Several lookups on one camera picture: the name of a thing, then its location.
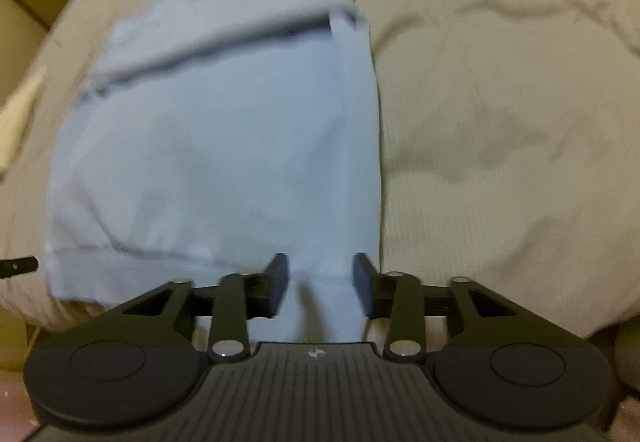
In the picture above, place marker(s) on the light blue sweatshirt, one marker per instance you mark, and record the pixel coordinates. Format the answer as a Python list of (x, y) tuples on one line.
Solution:
[(211, 135)]

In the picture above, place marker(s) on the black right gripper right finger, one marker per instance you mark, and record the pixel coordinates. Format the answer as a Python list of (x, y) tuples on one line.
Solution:
[(489, 357)]

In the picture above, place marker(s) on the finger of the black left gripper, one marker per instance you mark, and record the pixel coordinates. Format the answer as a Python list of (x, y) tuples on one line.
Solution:
[(20, 266)]

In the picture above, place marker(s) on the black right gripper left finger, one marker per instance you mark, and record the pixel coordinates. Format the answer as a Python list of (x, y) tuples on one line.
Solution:
[(143, 359)]

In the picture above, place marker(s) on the grey bed duvet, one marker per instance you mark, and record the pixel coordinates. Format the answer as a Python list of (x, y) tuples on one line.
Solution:
[(509, 150)]

